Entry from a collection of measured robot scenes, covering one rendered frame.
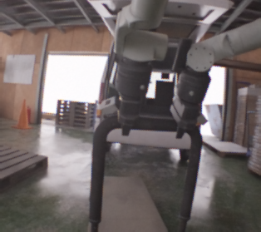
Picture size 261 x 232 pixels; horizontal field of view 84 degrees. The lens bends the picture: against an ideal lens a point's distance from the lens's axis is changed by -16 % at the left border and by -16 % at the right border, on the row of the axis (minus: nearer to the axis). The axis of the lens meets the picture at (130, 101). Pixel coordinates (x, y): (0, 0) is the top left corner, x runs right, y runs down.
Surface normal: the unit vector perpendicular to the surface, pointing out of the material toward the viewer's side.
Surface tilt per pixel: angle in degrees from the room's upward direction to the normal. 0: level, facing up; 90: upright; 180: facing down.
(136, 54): 120
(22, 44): 90
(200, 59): 115
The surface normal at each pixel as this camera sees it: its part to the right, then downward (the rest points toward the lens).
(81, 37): -0.11, -0.04
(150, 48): 0.00, 0.48
